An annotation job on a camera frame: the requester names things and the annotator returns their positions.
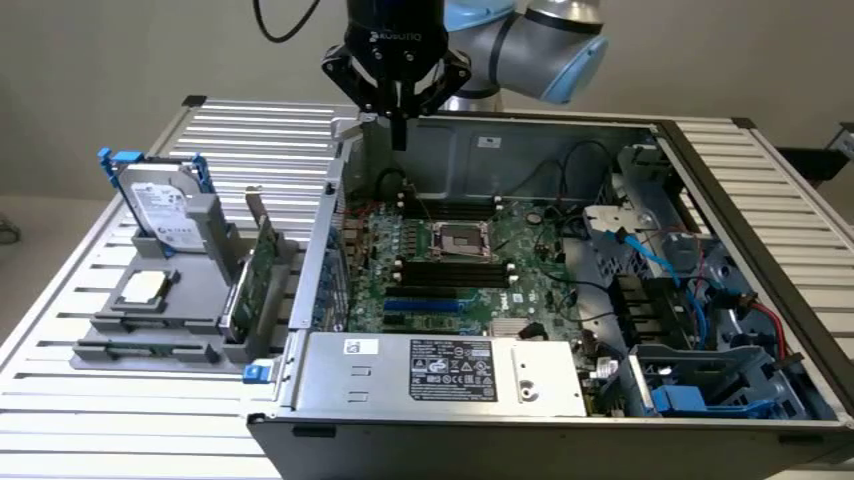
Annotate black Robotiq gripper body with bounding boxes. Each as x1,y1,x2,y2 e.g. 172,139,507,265
343,0,450,84

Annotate black RAM slot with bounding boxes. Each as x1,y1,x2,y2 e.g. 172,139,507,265
398,195,503,204
398,211,503,221
394,277,520,290
394,264,519,275
398,201,503,210
398,206,503,215
394,257,519,268
394,270,519,282

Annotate green RAM stick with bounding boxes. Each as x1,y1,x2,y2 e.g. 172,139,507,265
77,339,209,354

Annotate blue disk carrier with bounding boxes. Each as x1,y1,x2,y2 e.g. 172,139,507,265
97,146,213,201

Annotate CPU socket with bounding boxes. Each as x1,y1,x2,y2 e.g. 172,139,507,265
426,218,496,262

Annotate grey metal disk bay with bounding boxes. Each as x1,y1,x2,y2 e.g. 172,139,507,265
610,143,688,281

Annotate silver hard disk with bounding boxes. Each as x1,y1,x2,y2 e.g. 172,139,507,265
116,160,207,254

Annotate green motherboard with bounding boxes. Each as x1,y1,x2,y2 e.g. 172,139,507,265
331,192,590,347

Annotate black expansion slot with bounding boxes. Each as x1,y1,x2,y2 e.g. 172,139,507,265
384,285,463,301

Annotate green graphics card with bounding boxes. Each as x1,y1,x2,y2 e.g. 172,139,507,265
220,185,279,347

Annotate blue expansion slot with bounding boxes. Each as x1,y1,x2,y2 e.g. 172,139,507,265
381,297,470,313

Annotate silver chipset heatsink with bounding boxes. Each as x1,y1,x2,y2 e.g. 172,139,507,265
488,318,527,340

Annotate silver CPU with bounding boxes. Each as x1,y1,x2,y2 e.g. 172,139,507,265
115,270,172,305

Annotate silver power supply unit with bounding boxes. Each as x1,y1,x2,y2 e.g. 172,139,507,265
291,331,590,417

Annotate grey parts rack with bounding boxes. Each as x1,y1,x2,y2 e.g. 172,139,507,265
69,193,303,377

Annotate grey drive cage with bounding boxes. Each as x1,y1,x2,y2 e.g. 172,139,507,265
627,342,792,420

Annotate blue plastic clip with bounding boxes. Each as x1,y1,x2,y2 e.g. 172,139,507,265
651,383,707,417

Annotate open black PC case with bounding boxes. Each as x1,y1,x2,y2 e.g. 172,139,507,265
244,109,854,480

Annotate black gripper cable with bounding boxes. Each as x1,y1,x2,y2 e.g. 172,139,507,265
251,0,349,44

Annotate black wire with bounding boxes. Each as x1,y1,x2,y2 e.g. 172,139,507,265
558,139,619,204

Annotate light blue SATA wire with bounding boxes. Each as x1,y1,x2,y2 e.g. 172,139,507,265
614,225,683,290

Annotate dark blue wire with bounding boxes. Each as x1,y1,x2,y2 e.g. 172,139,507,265
684,277,719,349

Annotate red wire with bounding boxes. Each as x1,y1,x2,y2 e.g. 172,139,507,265
744,293,796,362

